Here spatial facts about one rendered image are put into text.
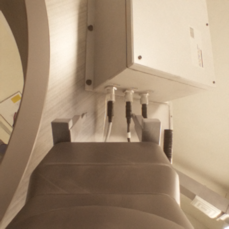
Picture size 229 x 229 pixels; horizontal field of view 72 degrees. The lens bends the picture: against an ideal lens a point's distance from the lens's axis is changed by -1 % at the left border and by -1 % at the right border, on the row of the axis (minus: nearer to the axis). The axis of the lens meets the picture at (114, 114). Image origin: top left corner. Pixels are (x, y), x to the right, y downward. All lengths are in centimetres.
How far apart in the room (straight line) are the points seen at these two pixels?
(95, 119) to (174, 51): 16
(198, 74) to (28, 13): 25
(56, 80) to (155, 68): 15
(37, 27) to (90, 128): 16
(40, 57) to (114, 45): 10
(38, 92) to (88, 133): 11
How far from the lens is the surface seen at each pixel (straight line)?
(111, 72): 23
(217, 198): 525
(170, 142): 36
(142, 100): 30
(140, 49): 21
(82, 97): 28
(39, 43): 24
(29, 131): 21
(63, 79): 28
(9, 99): 629
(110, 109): 25
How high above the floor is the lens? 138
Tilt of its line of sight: 28 degrees up
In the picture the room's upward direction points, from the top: 46 degrees clockwise
